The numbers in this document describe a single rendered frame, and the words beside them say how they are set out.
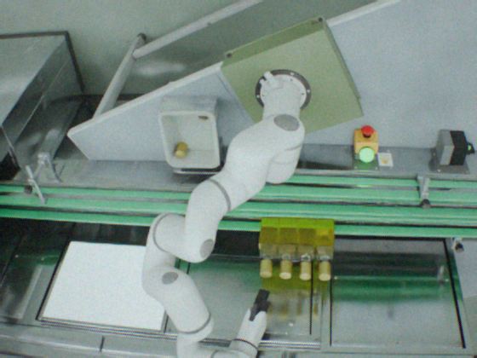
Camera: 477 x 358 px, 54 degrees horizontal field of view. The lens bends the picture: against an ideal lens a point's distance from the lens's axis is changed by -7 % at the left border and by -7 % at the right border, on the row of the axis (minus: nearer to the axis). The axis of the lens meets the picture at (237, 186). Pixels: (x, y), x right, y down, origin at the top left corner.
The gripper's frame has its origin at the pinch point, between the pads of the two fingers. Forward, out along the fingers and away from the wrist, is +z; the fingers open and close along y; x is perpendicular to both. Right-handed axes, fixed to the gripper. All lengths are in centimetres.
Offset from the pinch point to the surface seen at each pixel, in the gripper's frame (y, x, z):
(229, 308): -12.7, 11.7, 1.5
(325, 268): 1.6, -14.1, 15.0
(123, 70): 16, 85, 74
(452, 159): 18, -45, 55
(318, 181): 13.6, -5.2, 37.1
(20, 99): 21, 111, 40
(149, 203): 4, 46, 20
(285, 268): 1.5, -3.0, 11.5
